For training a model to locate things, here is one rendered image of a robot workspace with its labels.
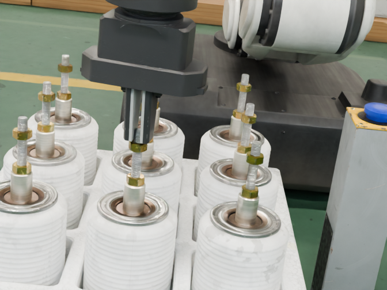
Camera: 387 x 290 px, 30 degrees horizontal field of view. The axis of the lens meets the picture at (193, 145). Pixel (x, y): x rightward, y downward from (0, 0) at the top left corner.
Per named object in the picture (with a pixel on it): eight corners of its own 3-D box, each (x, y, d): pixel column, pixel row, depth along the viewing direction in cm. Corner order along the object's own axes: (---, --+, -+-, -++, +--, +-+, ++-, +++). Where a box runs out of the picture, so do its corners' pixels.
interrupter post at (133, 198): (144, 217, 75) (147, 188, 74) (121, 216, 75) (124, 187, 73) (143, 206, 77) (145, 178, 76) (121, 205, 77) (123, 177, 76)
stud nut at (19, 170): (9, 169, 75) (9, 161, 74) (23, 166, 76) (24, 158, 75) (19, 176, 73) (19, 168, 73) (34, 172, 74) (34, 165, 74)
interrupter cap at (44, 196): (-32, 199, 75) (-32, 193, 74) (22, 177, 80) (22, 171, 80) (19, 224, 71) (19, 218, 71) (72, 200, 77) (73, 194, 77)
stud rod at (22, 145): (14, 184, 75) (15, 116, 72) (23, 182, 76) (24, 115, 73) (19, 187, 74) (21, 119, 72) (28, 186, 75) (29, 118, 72)
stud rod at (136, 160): (140, 198, 75) (145, 131, 72) (130, 199, 75) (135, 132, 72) (137, 194, 76) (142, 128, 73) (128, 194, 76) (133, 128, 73)
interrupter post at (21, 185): (4, 199, 75) (4, 171, 74) (21, 192, 77) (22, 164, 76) (21, 207, 74) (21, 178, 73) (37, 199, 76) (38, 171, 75)
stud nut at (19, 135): (10, 135, 73) (10, 127, 73) (25, 132, 74) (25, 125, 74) (19, 141, 72) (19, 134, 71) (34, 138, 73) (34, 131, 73)
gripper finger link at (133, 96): (138, 133, 74) (143, 75, 72) (129, 144, 71) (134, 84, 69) (123, 130, 75) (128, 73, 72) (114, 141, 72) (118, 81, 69)
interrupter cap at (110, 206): (171, 230, 73) (172, 224, 73) (96, 227, 72) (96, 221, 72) (165, 196, 80) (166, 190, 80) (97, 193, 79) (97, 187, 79)
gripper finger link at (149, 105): (137, 145, 71) (143, 86, 69) (146, 134, 74) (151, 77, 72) (153, 148, 71) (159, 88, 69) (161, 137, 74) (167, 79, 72)
